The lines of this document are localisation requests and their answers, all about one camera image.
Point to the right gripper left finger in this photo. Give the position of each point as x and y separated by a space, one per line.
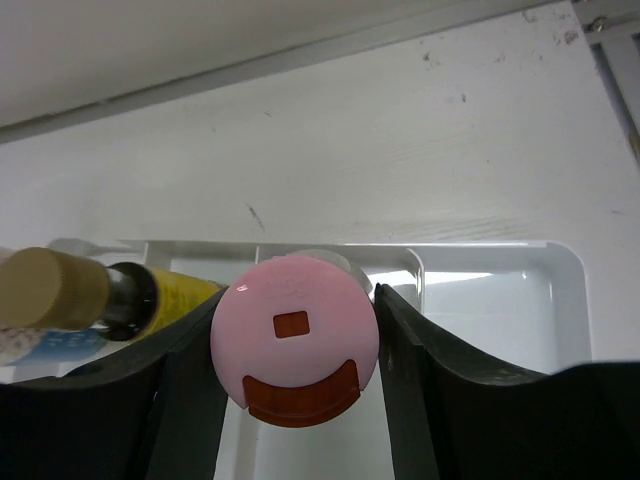
152 410

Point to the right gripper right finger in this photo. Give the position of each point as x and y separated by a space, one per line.
456 412

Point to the blue-label white spice bottle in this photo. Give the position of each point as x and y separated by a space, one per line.
28 347

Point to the pink-cap spice jar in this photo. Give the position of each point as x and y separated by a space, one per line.
295 340

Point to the yellow-label brown sauce bottle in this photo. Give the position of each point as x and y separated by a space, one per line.
46 290

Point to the white divided organizer tray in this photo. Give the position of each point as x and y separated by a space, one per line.
522 302

